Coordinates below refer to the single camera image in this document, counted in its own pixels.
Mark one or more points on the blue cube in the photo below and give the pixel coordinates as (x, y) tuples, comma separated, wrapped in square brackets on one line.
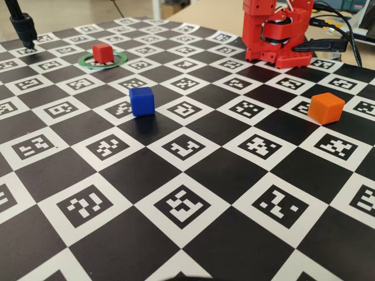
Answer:
[(142, 102)]

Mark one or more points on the red cube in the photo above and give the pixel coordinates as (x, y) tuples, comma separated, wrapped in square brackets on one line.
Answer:
[(102, 53)]

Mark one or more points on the red robot base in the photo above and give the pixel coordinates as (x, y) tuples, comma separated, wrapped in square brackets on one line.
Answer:
[(293, 60)]

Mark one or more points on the orange cube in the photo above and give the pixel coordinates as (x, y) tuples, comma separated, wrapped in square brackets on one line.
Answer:
[(325, 109)]

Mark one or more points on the black white marker board mat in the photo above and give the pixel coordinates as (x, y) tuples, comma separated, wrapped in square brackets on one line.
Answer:
[(146, 175)]

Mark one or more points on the cardboard box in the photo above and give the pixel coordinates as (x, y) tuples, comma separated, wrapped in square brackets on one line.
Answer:
[(170, 11)]

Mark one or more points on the white table leg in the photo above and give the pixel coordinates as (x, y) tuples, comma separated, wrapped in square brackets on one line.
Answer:
[(157, 8)]

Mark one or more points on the black usb plug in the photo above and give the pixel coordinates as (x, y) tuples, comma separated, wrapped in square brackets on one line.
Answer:
[(320, 23)]

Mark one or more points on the grey white device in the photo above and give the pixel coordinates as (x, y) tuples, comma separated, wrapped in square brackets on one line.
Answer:
[(364, 17)]

